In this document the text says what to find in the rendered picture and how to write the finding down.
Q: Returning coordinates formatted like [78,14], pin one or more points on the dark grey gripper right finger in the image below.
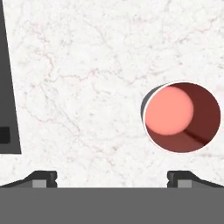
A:
[181,178]

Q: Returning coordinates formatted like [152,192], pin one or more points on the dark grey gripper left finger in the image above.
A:
[43,178]

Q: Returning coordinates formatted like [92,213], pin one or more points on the pink cup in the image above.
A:
[182,117]

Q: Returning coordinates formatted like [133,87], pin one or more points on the dark grey appliance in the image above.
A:
[7,96]

